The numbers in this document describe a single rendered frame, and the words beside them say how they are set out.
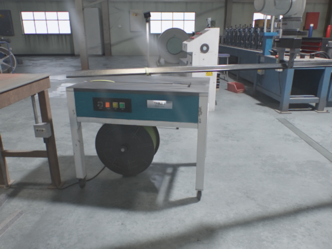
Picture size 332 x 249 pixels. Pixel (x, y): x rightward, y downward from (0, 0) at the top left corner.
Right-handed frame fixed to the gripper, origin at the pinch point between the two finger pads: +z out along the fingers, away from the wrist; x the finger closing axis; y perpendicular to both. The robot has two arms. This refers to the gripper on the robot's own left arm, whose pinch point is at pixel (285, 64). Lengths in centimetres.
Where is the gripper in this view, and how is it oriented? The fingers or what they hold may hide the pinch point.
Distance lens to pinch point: 159.1
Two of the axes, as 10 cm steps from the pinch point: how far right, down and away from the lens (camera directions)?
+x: 2.8, 3.1, -9.1
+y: -9.6, 0.9, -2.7
